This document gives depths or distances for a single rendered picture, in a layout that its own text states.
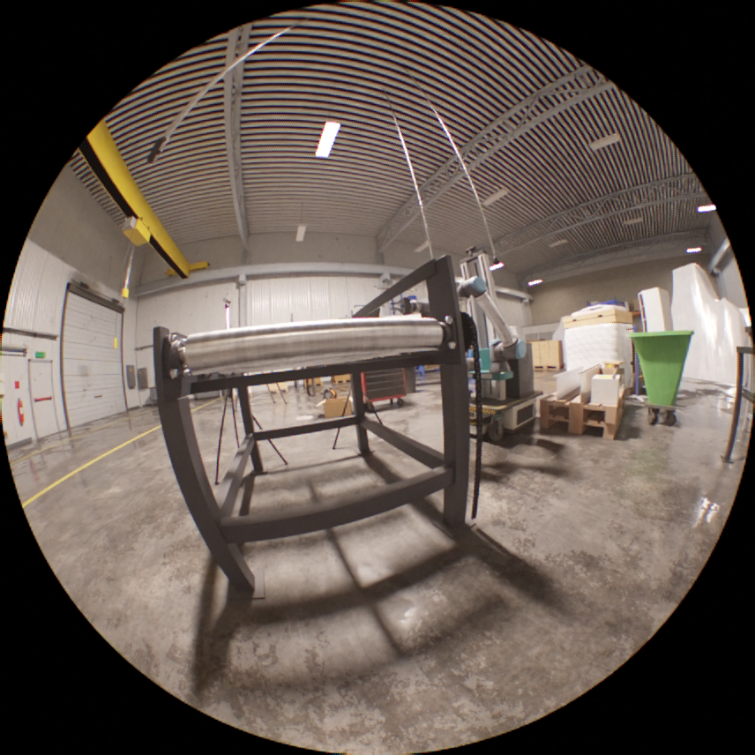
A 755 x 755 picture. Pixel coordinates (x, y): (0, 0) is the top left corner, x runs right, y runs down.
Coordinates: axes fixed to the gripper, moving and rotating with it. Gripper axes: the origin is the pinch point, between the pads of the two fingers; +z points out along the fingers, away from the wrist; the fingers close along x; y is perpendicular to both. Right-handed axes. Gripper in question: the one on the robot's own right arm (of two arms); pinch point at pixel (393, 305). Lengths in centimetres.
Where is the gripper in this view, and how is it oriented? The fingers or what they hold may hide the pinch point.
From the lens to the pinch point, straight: 167.7
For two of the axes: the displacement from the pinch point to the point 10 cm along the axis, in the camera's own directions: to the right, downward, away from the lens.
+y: 4.0, 0.2, -9.2
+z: -9.1, 1.2, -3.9
